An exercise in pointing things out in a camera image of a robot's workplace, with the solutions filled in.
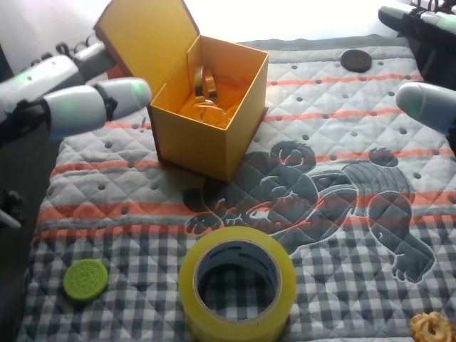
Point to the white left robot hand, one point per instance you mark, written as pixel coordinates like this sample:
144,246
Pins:
75,107

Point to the yellow gift box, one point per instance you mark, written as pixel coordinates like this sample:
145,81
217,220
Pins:
199,149

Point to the green round cookie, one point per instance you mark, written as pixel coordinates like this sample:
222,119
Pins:
85,279

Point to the yellow tape roll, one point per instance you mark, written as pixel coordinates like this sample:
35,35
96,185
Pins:
187,281

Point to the dark brown round cookie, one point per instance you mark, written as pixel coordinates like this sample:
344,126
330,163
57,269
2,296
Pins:
354,60

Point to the grey quilt with printed bear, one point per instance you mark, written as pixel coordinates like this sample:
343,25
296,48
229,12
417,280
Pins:
356,267

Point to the golden butter cookie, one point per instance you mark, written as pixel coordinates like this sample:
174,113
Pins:
420,326

